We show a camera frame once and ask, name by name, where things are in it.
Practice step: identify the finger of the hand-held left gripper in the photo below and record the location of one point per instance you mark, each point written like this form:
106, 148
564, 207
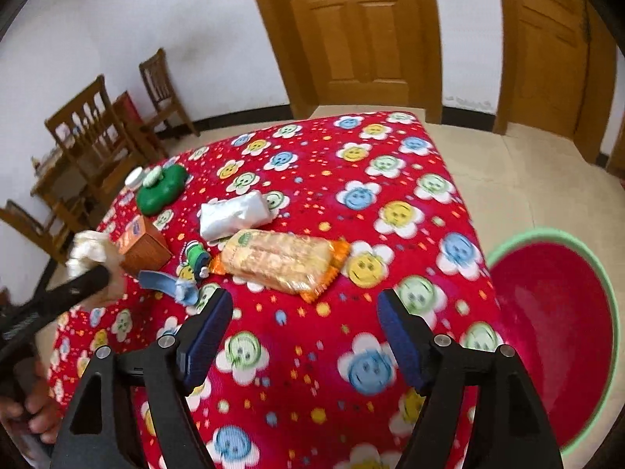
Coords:
68, 293

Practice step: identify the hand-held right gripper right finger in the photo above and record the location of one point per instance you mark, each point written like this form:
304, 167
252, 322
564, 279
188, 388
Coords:
403, 342

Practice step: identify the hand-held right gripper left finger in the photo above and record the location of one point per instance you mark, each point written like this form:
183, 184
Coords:
210, 337

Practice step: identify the paper tissue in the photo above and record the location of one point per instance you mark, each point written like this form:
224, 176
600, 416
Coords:
88, 249

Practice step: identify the person's left hand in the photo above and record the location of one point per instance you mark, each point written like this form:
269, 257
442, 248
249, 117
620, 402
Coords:
43, 403

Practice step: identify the blue plastic piece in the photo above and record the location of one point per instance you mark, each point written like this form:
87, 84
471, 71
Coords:
163, 282

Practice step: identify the orange cardboard box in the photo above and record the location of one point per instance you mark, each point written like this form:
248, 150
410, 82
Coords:
146, 251

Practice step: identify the cracker pack orange ends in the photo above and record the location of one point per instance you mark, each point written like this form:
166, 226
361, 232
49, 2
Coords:
283, 259

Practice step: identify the wooden dining table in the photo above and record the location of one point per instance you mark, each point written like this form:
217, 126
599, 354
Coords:
49, 180

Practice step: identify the white plastic packet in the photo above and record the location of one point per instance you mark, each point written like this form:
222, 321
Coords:
234, 215

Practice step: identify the green flower-shaped container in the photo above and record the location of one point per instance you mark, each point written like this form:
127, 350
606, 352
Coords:
161, 190

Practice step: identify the red basin green rim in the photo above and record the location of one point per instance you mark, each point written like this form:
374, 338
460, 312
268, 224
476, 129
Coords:
551, 327

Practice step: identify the tall wooden dining chair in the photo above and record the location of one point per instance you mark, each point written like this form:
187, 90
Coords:
93, 127

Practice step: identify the red smiley flower tablecloth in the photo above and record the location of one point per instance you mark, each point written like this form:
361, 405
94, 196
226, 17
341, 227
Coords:
317, 180

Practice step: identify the wooden panel door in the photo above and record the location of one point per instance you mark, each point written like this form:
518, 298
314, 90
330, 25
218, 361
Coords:
547, 49
356, 34

